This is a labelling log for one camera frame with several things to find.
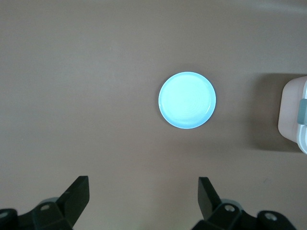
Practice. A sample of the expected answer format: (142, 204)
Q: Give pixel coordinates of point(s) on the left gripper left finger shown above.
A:
(72, 201)

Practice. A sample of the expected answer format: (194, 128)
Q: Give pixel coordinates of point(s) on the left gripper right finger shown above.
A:
(208, 201)

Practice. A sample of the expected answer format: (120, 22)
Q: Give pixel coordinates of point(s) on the white lidded storage box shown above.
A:
(290, 107)

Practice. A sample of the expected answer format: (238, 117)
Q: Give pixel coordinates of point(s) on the grey box latch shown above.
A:
(304, 111)

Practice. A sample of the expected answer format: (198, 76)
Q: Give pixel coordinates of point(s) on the light blue round plate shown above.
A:
(187, 100)

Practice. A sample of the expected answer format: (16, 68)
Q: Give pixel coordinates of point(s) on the brown table mat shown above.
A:
(72, 72)

